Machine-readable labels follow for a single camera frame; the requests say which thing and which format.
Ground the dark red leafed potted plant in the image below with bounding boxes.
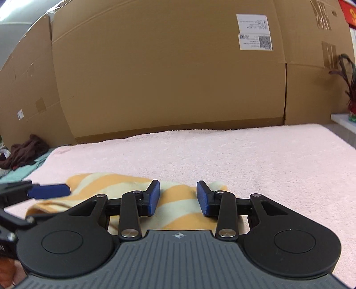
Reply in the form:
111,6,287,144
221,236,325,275
329,54,356,123

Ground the large wide cardboard box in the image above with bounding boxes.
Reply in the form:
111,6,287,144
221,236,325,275
51,0,287,145

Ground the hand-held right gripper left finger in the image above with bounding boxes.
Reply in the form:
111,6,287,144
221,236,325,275
68,179,161,242

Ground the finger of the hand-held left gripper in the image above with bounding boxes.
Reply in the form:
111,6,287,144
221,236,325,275
0,180,72,207
0,210,35,242

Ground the dark brown cloth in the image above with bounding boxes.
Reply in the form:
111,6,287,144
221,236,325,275
0,134,51,171

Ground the pink terry blanket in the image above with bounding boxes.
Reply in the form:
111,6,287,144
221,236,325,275
26,124,356,288

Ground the cardboard box with small label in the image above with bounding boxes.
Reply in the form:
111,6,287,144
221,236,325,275
0,14,77,151

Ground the white desk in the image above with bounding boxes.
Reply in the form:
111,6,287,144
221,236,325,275
330,112,356,135

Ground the red wall calendar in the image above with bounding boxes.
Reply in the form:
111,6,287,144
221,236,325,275
338,0,356,28

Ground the low plain cardboard box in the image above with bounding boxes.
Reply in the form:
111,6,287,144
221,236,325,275
284,62,356,127

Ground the cardboard box with printed marks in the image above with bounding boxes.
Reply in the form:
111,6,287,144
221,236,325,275
274,0,355,70

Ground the orange white striped shirt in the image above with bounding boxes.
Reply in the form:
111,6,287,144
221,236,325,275
25,172,249,237

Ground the person's left hand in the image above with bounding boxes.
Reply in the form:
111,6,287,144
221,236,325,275
0,257,27,288

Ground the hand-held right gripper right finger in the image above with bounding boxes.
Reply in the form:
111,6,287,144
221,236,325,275
196,180,290,242

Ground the teal bed sheet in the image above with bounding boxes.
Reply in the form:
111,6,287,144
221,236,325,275
0,147,56,185

